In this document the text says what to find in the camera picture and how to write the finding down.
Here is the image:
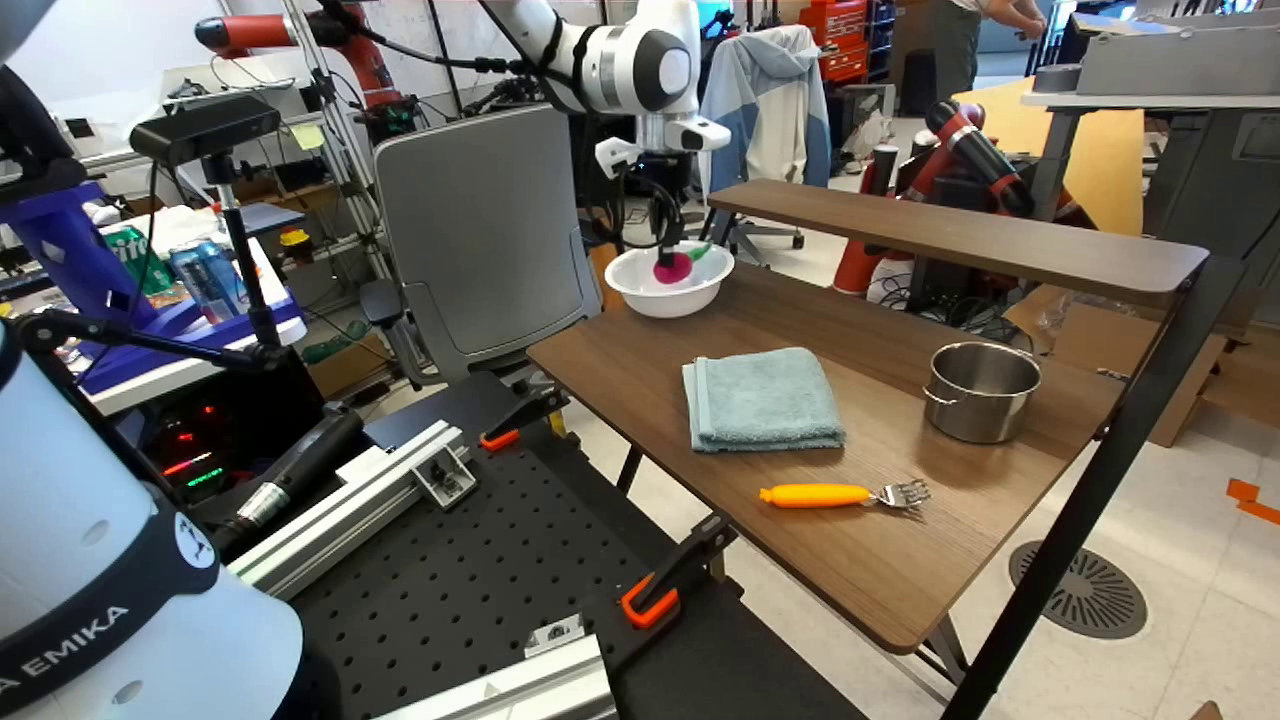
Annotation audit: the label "metal corner bracket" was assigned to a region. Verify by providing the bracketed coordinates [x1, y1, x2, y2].
[518, 606, 592, 668]
[407, 440, 483, 511]

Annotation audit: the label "large cardboard sheet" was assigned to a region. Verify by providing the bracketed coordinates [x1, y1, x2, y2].
[978, 75, 1153, 240]

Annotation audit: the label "red Sawyer robot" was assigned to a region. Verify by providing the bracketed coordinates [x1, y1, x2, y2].
[826, 94, 1038, 298]

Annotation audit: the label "folded blue cloth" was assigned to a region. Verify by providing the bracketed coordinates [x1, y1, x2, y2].
[679, 342, 851, 461]

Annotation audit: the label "black camera on stand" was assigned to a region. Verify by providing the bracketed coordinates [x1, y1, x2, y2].
[124, 86, 288, 356]

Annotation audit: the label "orange black bar clamp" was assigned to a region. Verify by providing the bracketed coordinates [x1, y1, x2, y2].
[470, 378, 572, 461]
[617, 507, 740, 636]

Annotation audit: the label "black controller box with lights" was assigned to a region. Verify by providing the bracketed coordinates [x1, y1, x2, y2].
[129, 347, 336, 538]

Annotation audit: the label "black cylindrical tool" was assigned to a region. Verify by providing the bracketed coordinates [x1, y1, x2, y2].
[209, 408, 369, 552]

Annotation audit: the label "round floor drain cover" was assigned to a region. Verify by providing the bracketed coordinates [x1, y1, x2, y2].
[1002, 534, 1153, 645]

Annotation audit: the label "small metal pot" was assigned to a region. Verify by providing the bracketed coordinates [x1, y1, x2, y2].
[920, 337, 1047, 448]

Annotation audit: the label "black perforated breadboard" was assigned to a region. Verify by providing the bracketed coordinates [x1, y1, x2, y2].
[282, 394, 873, 720]

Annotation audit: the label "white plastic bowl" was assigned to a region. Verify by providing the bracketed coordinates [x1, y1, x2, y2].
[601, 240, 740, 323]

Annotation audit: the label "grey plastic chair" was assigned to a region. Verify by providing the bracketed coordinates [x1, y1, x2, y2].
[357, 101, 607, 461]

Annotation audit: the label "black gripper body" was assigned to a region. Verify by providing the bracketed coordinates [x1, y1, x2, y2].
[624, 144, 700, 228]

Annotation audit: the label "orange handled peeler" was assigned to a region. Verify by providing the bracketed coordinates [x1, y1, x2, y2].
[755, 477, 934, 524]

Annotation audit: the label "chair with blue jacket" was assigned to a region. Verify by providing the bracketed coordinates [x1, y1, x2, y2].
[695, 18, 837, 258]

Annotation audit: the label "aluminium extrusion rail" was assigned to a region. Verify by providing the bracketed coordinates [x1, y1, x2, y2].
[369, 622, 619, 720]
[218, 415, 470, 605]

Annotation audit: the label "grey standing desk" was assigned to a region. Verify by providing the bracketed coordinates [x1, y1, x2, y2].
[1018, 18, 1280, 253]

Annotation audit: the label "purple plushy with green leaves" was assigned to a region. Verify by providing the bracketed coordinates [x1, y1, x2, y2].
[646, 237, 719, 288]

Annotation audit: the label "black table frame leg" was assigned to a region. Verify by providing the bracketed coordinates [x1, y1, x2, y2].
[934, 247, 1248, 720]

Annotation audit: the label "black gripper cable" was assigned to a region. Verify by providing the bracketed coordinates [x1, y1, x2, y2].
[357, 18, 572, 86]

